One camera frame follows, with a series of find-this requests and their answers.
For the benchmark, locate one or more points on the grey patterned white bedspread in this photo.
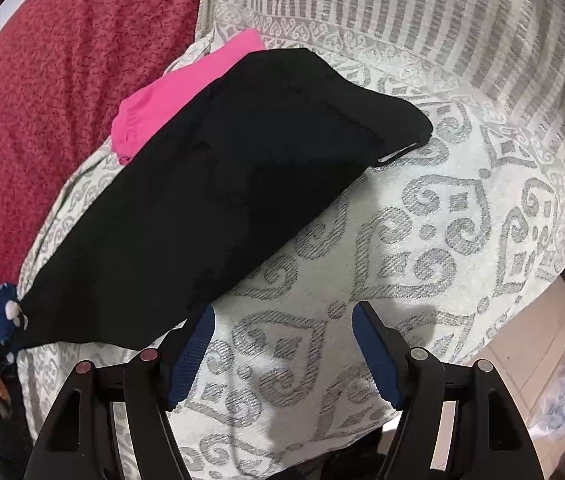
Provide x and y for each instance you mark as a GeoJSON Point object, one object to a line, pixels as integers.
{"type": "Point", "coordinates": [427, 260]}

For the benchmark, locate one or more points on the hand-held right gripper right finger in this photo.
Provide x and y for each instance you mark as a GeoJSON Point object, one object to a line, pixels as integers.
{"type": "Point", "coordinates": [375, 355]}

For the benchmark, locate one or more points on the black pants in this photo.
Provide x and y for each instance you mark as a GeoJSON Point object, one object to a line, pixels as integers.
{"type": "Point", "coordinates": [222, 185]}

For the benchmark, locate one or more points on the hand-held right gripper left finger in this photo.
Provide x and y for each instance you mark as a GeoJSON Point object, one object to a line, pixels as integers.
{"type": "Point", "coordinates": [193, 350]}

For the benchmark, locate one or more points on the red textured blanket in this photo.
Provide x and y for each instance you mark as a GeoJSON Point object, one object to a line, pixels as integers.
{"type": "Point", "coordinates": [62, 85]}

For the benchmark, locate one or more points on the pink pants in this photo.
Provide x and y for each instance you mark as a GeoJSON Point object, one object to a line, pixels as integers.
{"type": "Point", "coordinates": [172, 100]}

